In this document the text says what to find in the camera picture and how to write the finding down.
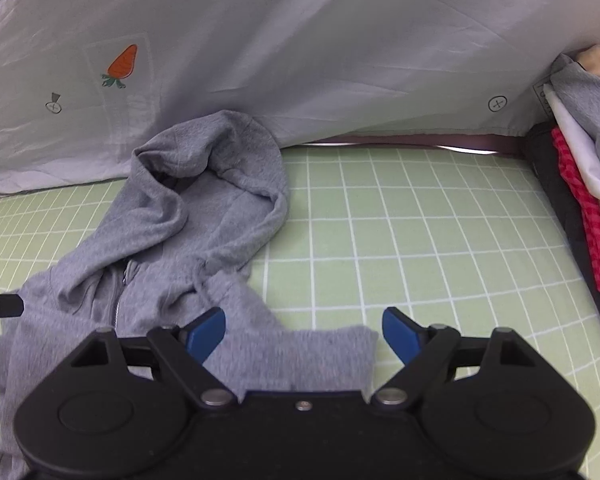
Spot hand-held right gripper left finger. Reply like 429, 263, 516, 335
66, 308, 238, 411

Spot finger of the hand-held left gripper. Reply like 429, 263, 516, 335
0, 292, 25, 322

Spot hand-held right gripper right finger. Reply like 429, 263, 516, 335
372, 306, 545, 411

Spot grey zip hoodie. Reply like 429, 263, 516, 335
0, 109, 378, 480

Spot green grid mat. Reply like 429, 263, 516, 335
0, 142, 600, 480

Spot brown edge strip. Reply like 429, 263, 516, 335
300, 133, 523, 156

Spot black folded garment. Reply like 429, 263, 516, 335
524, 122, 600, 336

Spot red checked folded garment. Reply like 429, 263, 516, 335
551, 127, 600, 296

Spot white folded garment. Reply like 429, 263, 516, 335
545, 87, 600, 246

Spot grey folded garment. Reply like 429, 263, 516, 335
547, 52, 600, 191

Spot grey printed bed sheet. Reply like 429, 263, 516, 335
0, 0, 600, 206

